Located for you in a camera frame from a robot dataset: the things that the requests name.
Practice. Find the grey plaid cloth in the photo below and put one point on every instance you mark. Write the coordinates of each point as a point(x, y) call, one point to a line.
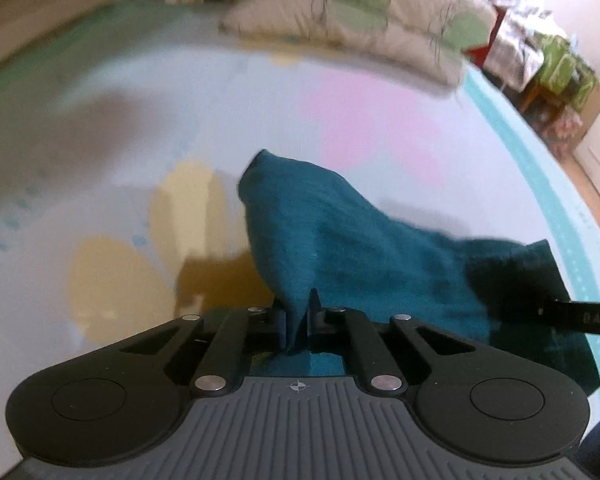
point(515, 54)

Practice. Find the floral storage box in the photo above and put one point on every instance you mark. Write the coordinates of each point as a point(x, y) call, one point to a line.
point(558, 136)

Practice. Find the wooden side table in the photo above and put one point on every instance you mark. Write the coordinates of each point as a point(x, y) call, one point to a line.
point(555, 103)

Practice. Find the teal pants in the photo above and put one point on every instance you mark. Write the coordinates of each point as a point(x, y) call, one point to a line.
point(310, 232)

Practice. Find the leaf print pillow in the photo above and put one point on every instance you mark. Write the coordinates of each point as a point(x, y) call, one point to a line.
point(430, 36)

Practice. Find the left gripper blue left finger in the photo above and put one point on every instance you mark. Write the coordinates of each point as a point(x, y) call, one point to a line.
point(241, 336)

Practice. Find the green patterned bag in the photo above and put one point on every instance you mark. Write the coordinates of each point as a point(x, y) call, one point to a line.
point(563, 69)

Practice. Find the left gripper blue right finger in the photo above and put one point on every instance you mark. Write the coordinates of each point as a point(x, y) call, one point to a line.
point(350, 334)

